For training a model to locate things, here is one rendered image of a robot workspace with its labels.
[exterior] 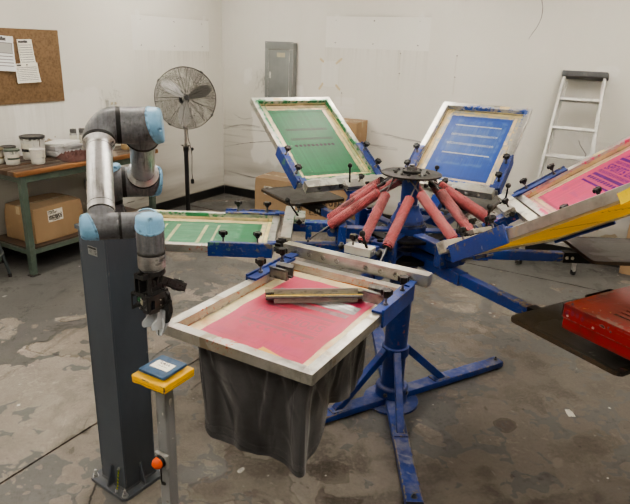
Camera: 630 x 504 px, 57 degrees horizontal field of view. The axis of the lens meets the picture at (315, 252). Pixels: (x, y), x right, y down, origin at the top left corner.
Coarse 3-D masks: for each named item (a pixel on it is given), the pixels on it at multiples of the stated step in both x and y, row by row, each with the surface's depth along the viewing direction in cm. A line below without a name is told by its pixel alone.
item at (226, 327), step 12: (276, 288) 236; (252, 300) 224; (264, 300) 224; (240, 312) 213; (216, 324) 204; (228, 324) 204; (240, 324) 204; (228, 336) 196; (240, 336) 196; (252, 336) 196
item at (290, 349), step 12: (360, 300) 228; (312, 312) 216; (324, 312) 216; (336, 312) 216; (360, 312) 217; (336, 324) 207; (348, 324) 207; (264, 336) 197; (276, 336) 197; (324, 336) 198; (276, 348) 189; (288, 348) 189; (300, 348) 190; (312, 348) 190; (300, 360) 182
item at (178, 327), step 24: (312, 264) 253; (240, 288) 225; (192, 312) 204; (192, 336) 189; (216, 336) 188; (360, 336) 194; (240, 360) 181; (264, 360) 176; (288, 360) 175; (336, 360) 181; (312, 384) 169
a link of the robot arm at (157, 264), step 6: (138, 258) 158; (144, 258) 157; (150, 258) 157; (156, 258) 157; (162, 258) 159; (138, 264) 159; (144, 264) 157; (150, 264) 157; (156, 264) 158; (162, 264) 160; (144, 270) 158; (150, 270) 158; (156, 270) 158
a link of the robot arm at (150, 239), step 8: (136, 216) 155; (144, 216) 155; (152, 216) 155; (160, 216) 156; (136, 224) 155; (144, 224) 154; (152, 224) 154; (160, 224) 156; (136, 232) 156; (144, 232) 154; (152, 232) 155; (160, 232) 156; (136, 240) 157; (144, 240) 155; (152, 240) 155; (160, 240) 157; (144, 248) 156; (152, 248) 156; (160, 248) 158; (144, 256) 157; (152, 256) 157
